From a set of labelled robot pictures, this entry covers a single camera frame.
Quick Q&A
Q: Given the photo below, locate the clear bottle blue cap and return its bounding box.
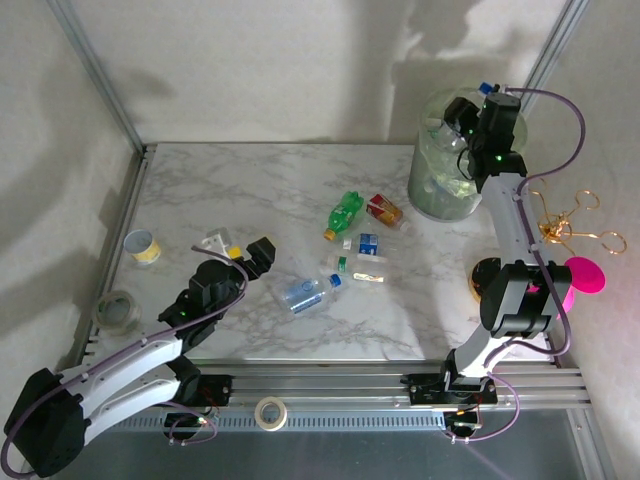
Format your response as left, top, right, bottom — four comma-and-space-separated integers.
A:
433, 121, 470, 154

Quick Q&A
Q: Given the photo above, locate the red label tea bottle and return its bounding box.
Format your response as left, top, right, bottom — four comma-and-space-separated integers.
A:
365, 193, 411, 232

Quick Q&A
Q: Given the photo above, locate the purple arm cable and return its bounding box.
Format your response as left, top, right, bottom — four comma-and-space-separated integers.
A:
502, 85, 587, 357
0, 243, 251, 476

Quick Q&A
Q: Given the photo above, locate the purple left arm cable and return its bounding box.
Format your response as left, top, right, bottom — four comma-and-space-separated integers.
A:
0, 243, 251, 476

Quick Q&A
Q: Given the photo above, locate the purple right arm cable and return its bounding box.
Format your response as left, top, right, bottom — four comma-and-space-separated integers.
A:
502, 85, 587, 357

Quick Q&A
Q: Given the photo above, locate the aluminium frame post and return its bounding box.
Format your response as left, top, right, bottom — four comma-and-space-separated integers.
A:
519, 0, 586, 101
47, 0, 149, 154

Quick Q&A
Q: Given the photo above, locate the magenta plastic dish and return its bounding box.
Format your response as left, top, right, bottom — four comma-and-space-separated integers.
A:
558, 256, 608, 312

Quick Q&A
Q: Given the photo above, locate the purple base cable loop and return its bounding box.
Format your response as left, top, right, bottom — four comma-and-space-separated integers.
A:
444, 374, 522, 444
167, 412, 220, 447

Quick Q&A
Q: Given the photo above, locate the masking tape roll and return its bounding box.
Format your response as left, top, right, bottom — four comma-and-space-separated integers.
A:
253, 395, 290, 431

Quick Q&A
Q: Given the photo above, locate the bluish bottle blue cap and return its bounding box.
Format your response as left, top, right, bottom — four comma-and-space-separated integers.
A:
272, 273, 344, 316

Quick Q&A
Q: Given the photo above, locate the perforated metal cable tray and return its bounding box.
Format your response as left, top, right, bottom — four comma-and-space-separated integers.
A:
114, 412, 449, 432

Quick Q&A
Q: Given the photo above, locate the small Pocari Sweat bottle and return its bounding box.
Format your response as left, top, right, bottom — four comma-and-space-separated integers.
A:
341, 232, 382, 256

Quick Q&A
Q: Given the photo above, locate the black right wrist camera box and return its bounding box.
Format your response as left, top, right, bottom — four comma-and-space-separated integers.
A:
443, 97, 480, 137

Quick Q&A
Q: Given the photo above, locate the gold wire rack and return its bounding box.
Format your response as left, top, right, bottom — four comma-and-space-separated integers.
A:
527, 187, 629, 256

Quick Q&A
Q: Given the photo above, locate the black plate gold rim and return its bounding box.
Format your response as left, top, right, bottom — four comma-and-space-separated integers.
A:
468, 256, 507, 305

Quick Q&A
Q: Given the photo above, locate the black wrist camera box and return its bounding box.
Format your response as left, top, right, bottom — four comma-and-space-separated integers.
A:
443, 97, 480, 137
245, 236, 277, 277

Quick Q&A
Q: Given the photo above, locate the clear tape roll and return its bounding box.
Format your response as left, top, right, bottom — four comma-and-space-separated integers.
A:
93, 288, 143, 335

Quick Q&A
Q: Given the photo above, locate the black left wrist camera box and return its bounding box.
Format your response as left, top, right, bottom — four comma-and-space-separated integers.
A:
245, 236, 277, 277

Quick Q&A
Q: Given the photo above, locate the aluminium front frame rail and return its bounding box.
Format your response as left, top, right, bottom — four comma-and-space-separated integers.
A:
79, 358, 594, 434

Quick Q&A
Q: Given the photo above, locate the green bottle yellow cap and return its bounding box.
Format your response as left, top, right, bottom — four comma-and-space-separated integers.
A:
322, 190, 365, 242

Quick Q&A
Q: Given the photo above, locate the clear bottle green label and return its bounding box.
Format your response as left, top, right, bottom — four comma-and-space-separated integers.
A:
323, 253, 390, 285

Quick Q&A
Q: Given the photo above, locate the translucent plastic bin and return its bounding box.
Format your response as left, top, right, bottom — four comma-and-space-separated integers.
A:
407, 85, 530, 222

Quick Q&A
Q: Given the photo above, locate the aluminium side frame rail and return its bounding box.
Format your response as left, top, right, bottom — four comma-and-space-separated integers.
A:
74, 144, 151, 364

